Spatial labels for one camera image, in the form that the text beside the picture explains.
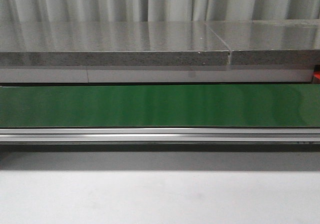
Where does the grey granite slab left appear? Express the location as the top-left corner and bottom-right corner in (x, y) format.
(0, 21), (229, 67)

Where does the grey granite slab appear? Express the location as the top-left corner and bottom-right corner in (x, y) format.
(206, 19), (320, 68)
(0, 21), (229, 67)

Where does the green conveyor belt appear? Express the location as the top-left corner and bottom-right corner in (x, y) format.
(0, 84), (320, 128)

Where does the grey granite slab right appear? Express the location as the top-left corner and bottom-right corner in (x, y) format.
(206, 19), (320, 68)

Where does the red plastic tray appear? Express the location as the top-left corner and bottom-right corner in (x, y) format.
(311, 71), (320, 84)

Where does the grey curtain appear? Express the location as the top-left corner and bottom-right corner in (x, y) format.
(0, 0), (320, 22)

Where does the aluminium conveyor frame rail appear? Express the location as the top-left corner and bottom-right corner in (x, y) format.
(0, 128), (320, 143)

